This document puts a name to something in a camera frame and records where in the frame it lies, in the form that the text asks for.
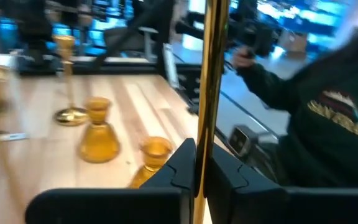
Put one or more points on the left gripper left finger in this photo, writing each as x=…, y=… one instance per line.
x=104, y=205

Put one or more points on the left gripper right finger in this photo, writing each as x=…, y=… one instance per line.
x=244, y=199

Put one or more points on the large amber glass candle holder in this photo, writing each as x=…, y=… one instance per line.
x=99, y=143

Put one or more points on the small amber glass candle holder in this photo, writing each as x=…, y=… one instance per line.
x=155, y=152

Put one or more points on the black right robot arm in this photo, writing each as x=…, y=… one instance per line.
x=36, y=46

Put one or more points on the person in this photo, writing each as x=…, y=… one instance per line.
x=322, y=140

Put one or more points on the person's hand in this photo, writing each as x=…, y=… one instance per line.
x=241, y=59

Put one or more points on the white flat panel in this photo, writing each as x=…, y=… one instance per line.
x=170, y=65

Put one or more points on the brown cardboard box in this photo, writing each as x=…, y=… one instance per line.
x=292, y=42

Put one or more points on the black table-level camera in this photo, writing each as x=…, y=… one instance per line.
x=239, y=140

